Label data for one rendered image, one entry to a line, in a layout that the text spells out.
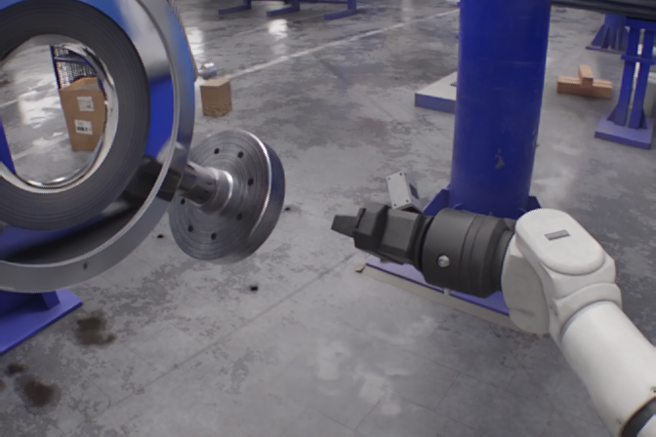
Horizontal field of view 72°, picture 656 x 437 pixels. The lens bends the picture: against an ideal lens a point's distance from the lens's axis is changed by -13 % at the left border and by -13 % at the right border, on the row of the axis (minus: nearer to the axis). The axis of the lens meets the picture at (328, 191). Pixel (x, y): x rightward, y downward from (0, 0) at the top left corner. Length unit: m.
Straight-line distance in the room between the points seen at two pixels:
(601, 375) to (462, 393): 1.24
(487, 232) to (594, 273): 0.12
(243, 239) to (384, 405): 1.00
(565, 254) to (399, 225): 0.18
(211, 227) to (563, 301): 0.49
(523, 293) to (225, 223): 0.41
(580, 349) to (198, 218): 0.54
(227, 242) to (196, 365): 1.09
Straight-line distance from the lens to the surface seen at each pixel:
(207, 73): 0.70
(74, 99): 3.67
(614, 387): 0.42
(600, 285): 0.47
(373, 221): 0.55
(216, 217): 0.74
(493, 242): 0.53
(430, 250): 0.54
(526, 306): 0.55
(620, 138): 3.78
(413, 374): 1.69
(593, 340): 0.45
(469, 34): 1.81
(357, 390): 1.64
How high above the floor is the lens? 1.24
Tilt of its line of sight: 27 degrees down
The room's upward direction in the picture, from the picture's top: 2 degrees counter-clockwise
